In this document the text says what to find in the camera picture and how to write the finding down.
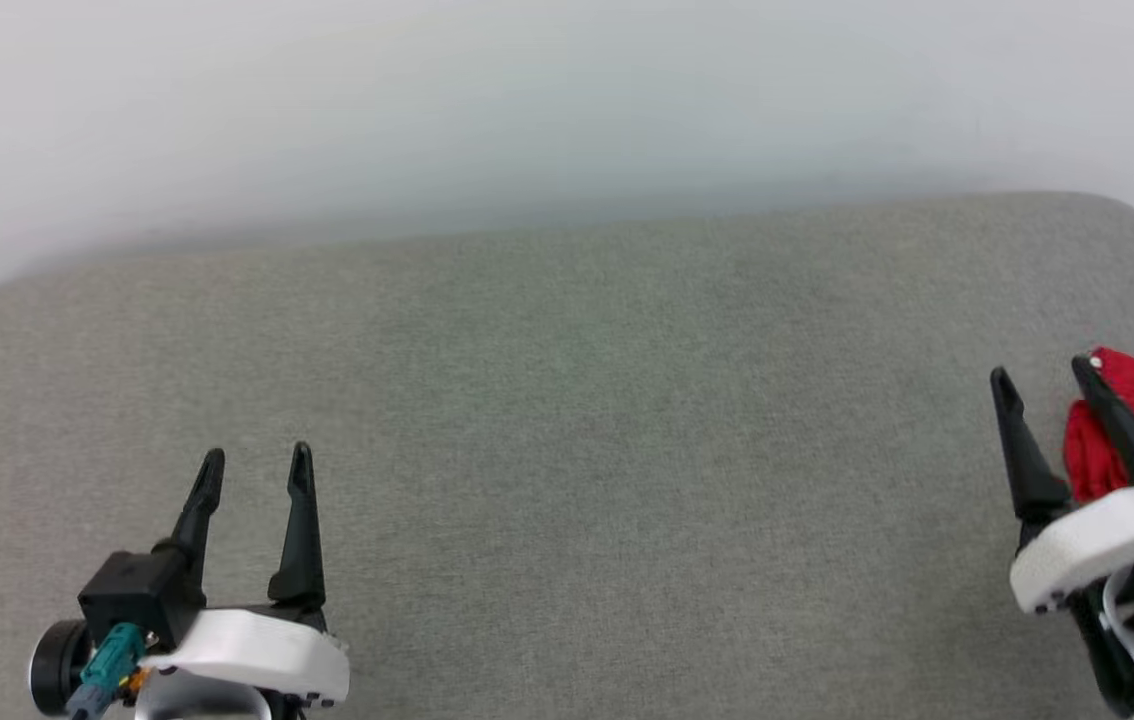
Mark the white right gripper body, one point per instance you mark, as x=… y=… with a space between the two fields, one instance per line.
x=1097 y=540

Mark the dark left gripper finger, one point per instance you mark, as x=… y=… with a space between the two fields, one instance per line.
x=302 y=540
x=199 y=520

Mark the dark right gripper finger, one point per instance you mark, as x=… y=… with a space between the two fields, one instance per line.
x=1032 y=470
x=1117 y=425

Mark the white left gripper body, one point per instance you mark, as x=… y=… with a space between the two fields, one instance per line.
x=267 y=650

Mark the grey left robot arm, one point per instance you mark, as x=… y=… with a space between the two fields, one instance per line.
x=57 y=665

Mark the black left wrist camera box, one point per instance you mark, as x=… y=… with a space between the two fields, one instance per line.
x=137 y=590

